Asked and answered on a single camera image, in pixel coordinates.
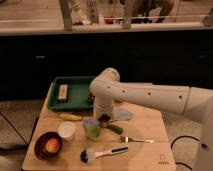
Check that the green plastic tray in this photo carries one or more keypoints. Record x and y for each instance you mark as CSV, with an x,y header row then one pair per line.
x,y
77,96

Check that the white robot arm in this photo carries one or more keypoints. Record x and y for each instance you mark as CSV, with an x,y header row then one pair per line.
x,y
191,102

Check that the silver fork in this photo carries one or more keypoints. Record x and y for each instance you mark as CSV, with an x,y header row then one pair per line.
x,y
127,139

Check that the wooden block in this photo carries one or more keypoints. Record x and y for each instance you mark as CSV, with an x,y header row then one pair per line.
x,y
63,92

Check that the orange fruit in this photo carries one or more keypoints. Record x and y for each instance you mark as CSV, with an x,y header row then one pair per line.
x,y
52,145

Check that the green pepper toy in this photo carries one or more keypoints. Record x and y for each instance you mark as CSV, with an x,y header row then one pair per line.
x,y
115,128

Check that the white cup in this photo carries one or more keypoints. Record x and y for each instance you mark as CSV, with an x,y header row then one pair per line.
x,y
66,130

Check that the dark red bowl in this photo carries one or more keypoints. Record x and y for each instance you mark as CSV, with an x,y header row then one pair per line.
x,y
39,148

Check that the yellow banana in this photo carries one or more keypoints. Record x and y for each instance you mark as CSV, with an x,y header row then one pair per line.
x,y
70,117

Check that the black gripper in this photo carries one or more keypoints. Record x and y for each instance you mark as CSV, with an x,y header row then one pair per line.
x,y
104,120

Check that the green translucent cup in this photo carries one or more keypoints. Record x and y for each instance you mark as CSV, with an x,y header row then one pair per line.
x,y
92,128

